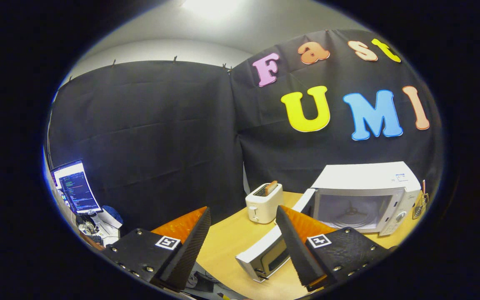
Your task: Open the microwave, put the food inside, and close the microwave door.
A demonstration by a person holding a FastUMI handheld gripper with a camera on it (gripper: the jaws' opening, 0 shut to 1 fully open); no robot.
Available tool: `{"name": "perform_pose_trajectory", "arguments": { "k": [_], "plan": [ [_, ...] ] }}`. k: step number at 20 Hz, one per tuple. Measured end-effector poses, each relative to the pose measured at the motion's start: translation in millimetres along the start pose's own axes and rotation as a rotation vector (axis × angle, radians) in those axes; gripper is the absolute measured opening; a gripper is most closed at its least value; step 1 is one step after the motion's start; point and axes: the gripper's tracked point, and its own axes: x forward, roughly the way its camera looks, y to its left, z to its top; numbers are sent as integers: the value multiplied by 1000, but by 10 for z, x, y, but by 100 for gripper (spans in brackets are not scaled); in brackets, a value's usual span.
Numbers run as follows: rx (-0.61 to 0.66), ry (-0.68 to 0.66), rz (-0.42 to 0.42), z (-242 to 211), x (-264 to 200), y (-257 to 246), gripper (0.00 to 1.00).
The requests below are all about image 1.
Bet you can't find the blue cloth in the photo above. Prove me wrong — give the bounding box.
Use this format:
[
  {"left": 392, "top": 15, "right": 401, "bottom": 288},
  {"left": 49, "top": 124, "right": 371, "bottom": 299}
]
[{"left": 103, "top": 205, "right": 123, "bottom": 223}]

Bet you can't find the white toaster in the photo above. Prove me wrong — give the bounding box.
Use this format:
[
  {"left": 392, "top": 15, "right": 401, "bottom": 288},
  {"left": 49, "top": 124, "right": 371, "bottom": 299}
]
[{"left": 245, "top": 182, "right": 284, "bottom": 224}]

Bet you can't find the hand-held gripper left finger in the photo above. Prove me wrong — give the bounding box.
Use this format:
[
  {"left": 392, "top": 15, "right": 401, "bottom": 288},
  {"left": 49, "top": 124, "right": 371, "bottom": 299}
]
[{"left": 100, "top": 207, "right": 211, "bottom": 292}]

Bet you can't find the white office desk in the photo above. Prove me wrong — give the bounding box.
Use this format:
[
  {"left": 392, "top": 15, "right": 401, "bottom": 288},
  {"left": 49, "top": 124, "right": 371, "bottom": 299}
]
[{"left": 77, "top": 217, "right": 120, "bottom": 247}]

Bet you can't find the white box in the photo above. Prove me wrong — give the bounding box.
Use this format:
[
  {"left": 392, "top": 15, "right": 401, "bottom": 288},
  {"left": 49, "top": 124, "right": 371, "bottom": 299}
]
[{"left": 94, "top": 210, "right": 122, "bottom": 234}]

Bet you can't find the wire mesh holder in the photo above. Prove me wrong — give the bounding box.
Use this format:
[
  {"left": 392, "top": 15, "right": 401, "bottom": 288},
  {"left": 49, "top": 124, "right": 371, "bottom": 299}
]
[{"left": 412, "top": 192, "right": 429, "bottom": 220}]

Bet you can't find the white microwave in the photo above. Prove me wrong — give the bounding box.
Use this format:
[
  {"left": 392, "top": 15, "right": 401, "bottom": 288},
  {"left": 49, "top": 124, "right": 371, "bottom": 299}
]
[{"left": 235, "top": 161, "right": 422, "bottom": 283}]

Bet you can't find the black floor power box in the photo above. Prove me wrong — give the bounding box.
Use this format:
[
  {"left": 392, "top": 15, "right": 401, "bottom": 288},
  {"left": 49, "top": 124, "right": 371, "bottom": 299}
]
[{"left": 192, "top": 272, "right": 216, "bottom": 292}]

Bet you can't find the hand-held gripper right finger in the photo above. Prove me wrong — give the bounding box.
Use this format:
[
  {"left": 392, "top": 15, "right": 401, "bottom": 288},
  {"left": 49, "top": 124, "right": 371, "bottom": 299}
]
[{"left": 276, "top": 205, "right": 390, "bottom": 291}]

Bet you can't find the computer monitor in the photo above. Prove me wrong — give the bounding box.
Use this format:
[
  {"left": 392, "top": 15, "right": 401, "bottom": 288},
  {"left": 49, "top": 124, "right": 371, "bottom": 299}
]
[{"left": 51, "top": 160, "right": 102, "bottom": 215}]

